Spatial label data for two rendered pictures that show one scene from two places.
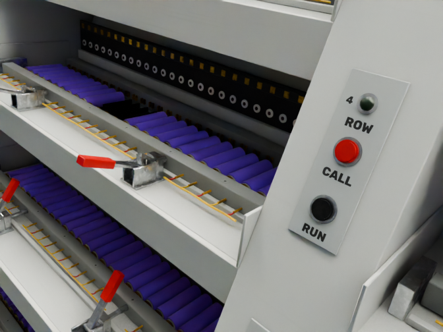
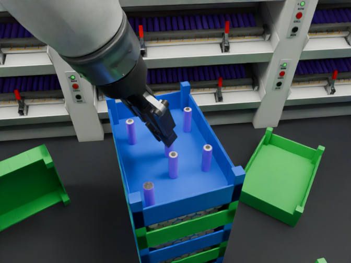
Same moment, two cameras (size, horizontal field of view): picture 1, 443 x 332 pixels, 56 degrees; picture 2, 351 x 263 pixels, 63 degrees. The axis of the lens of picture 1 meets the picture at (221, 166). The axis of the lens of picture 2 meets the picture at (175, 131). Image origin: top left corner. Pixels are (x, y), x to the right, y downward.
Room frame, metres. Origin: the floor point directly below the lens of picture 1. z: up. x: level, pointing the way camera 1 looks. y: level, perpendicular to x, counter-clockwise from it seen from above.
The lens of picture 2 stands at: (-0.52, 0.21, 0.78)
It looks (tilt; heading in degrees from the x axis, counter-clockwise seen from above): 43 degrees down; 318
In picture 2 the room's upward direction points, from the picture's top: straight up
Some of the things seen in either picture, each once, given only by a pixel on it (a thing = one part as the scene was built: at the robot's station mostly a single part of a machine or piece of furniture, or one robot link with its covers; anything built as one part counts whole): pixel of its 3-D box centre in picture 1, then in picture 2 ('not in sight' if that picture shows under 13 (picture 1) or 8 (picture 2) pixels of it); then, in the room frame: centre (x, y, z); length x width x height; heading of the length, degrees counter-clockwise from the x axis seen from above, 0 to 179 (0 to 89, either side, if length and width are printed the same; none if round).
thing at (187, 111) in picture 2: not in sight; (187, 119); (-0.17, -0.14, 0.36); 0.02 x 0.02 x 0.06
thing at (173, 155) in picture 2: not in sight; (173, 165); (-0.25, -0.03, 0.36); 0.02 x 0.02 x 0.06
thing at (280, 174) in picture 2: not in sight; (279, 171); (-0.30, -0.45, 0.04); 0.30 x 0.20 x 0.08; 105
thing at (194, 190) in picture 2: not in sight; (165, 142); (-0.19, -0.06, 0.36); 0.30 x 0.20 x 0.08; 155
